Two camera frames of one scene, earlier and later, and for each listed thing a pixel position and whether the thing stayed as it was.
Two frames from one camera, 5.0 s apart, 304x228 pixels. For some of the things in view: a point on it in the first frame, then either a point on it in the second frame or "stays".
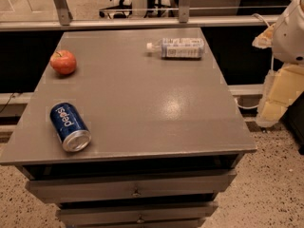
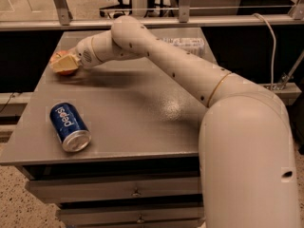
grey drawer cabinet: (165, 140) stays
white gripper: (290, 35) → (84, 52)
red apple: (63, 62) stays
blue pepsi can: (71, 130) stays
